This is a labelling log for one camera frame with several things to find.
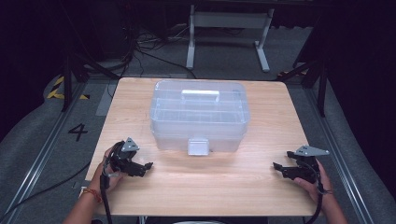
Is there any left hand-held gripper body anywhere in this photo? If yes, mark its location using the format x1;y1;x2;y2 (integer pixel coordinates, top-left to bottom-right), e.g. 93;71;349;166
108;137;141;175

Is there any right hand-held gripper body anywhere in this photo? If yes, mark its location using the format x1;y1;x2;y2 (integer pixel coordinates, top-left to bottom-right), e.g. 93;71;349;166
286;145;331;185

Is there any clear plastic storage box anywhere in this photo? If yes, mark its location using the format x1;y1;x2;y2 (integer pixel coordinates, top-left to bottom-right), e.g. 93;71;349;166
149;79;251;157

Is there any person's right hand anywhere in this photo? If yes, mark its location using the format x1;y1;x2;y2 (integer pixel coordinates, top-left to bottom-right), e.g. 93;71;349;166
293;160;333;205

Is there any person's left hand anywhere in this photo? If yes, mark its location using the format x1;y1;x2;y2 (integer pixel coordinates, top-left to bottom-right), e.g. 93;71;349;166
98;146;127;194

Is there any black tripod stand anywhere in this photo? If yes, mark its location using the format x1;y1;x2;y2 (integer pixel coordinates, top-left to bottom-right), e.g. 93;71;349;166
278;59;329;119
60;0;121;113

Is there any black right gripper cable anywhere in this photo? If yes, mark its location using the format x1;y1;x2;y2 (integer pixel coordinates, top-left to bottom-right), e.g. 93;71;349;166
306;161;325;224

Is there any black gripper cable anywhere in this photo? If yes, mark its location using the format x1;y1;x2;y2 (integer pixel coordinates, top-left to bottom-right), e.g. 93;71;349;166
99;148;115;224
306;161;325;224

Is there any metal floor rail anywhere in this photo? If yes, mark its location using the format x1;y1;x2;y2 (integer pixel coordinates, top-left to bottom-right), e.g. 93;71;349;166
0;83;89;224
305;88;376;224

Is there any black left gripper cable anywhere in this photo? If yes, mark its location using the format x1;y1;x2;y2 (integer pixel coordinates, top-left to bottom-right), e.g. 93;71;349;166
99;148;115;224

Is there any orange bracelet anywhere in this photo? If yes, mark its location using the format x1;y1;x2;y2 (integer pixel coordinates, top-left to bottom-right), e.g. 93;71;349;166
81;187;104;204

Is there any long black floor cable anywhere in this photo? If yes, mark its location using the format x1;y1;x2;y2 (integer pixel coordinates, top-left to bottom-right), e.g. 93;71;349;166
0;161;92;220

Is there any bundle of black floor cables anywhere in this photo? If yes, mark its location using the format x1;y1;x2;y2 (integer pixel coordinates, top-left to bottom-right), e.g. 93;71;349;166
120;18;198;80

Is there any white metal table frame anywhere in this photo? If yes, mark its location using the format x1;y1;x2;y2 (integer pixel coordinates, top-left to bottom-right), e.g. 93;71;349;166
185;4;276;74

